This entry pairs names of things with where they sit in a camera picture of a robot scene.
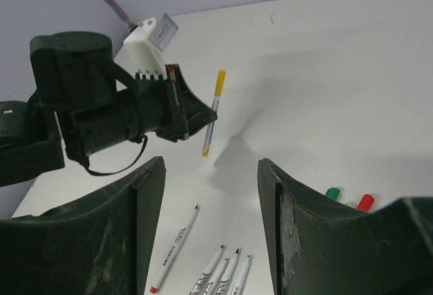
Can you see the magenta marker pen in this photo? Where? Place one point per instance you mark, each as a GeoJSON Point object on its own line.
{"type": "Point", "coordinates": [207, 272]}

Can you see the dark green pen cap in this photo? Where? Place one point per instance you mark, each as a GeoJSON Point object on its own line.
{"type": "Point", "coordinates": [333, 193]}

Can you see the blue marker pen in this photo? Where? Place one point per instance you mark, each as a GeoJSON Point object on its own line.
{"type": "Point", "coordinates": [228, 274]}

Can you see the dark green marker pen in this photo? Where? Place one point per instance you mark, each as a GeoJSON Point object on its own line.
{"type": "Point", "coordinates": [240, 282]}

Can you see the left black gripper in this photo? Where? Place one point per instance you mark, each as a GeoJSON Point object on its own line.
{"type": "Point", "coordinates": [166, 107]}

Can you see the red pen cap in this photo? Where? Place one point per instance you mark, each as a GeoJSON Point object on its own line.
{"type": "Point", "coordinates": [366, 203]}

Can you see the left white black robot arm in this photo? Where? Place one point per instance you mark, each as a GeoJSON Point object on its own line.
{"type": "Point", "coordinates": [85, 102]}

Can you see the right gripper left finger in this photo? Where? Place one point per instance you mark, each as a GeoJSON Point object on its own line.
{"type": "Point", "coordinates": [100, 243]}

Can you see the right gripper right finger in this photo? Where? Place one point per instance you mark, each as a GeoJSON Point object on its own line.
{"type": "Point", "coordinates": [319, 246]}

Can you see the red marker pen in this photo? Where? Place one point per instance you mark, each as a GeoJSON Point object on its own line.
{"type": "Point", "coordinates": [173, 252]}

